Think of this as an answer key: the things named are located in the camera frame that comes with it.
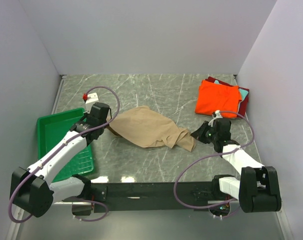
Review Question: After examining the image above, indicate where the beige t shirt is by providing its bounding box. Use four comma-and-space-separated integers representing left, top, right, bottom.
108, 105, 196, 152

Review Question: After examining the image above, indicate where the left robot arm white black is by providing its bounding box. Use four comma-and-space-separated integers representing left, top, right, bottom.
9, 102, 111, 218

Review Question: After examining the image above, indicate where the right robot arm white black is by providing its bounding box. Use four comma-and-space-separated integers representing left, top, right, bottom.
191, 118, 282, 213

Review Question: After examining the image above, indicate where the aluminium frame rail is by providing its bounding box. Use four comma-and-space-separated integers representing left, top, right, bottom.
5, 199, 92, 240

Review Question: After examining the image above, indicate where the dark red folded t shirt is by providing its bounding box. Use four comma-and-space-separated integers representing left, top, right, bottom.
205, 76, 250, 117

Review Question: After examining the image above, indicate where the teal folded t shirt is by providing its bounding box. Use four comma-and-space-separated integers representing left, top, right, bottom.
214, 79, 249, 101

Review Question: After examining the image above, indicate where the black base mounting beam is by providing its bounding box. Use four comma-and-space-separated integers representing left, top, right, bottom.
85, 181, 231, 211

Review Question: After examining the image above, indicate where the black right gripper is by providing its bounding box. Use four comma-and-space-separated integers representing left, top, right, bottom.
190, 121, 219, 144

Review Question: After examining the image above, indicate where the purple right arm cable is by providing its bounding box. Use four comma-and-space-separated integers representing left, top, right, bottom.
173, 110, 255, 222

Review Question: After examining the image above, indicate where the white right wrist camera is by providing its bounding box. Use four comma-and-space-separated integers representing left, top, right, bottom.
208, 110, 223, 127

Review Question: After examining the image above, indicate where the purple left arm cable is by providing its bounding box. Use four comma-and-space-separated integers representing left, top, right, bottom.
8, 86, 121, 224

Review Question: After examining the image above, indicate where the orange folded t shirt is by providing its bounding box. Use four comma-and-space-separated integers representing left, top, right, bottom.
194, 80, 242, 119

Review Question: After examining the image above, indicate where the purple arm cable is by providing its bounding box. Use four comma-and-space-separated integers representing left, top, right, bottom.
8, 86, 121, 224
173, 110, 255, 222

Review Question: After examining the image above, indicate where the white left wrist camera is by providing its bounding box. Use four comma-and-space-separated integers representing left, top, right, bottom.
82, 92, 99, 112

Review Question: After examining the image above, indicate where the green plastic tray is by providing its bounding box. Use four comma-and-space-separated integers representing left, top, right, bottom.
37, 108, 95, 183

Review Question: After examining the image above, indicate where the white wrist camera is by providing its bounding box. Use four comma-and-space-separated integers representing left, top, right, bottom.
208, 110, 223, 127
82, 92, 99, 112

